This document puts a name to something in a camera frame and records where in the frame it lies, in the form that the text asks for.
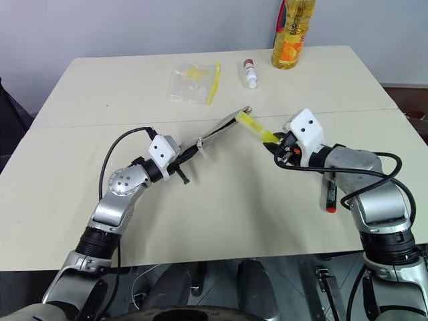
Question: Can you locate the dark rounded shape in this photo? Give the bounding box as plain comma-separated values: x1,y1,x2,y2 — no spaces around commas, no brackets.
142,263,192,310
236,259,279,312

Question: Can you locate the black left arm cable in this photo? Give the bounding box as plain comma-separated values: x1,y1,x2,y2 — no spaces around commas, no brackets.
99,125,158,304

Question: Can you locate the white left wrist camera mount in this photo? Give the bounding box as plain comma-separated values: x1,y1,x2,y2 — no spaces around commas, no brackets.
148,134,179,182

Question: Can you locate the clear bag with yellow zip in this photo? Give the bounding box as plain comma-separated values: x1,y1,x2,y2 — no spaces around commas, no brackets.
167,61,222,106

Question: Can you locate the small white bottle maroon cap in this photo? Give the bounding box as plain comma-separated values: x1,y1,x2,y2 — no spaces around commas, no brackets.
241,59,259,90

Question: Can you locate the black object beside table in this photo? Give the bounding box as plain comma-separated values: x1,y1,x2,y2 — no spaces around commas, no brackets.
0,76,35,175

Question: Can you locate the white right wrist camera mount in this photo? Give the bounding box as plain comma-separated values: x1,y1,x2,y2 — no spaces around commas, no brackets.
284,108,326,167

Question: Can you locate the black marker with red cap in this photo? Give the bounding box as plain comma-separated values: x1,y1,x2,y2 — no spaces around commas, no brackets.
325,179,338,214

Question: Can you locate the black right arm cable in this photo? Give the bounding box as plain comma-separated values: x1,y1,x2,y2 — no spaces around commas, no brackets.
274,152,418,232

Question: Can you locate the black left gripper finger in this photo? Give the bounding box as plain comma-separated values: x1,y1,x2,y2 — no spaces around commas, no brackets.
180,142,202,159
174,167,191,186

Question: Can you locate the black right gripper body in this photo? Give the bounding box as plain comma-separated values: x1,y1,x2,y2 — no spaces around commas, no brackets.
277,131,302,167

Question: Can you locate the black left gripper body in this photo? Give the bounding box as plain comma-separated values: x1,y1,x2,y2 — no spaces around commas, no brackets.
165,150,189,176

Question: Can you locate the dark robot torso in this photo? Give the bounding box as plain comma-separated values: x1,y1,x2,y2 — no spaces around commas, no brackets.
0,302,278,321

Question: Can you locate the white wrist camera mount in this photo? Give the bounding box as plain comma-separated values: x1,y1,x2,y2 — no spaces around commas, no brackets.
284,108,326,167
148,134,179,182

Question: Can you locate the yellow highlighter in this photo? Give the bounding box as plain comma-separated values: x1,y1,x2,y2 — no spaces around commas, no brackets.
235,112,281,144

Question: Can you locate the yellow cooking oil bottle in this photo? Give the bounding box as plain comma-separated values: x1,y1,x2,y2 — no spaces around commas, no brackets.
270,0,317,72

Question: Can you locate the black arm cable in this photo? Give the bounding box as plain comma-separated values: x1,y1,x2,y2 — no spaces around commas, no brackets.
99,125,158,304
274,152,418,232

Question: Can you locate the grid pattern zip pouch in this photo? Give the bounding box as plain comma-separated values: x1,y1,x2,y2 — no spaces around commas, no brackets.
180,105,254,158

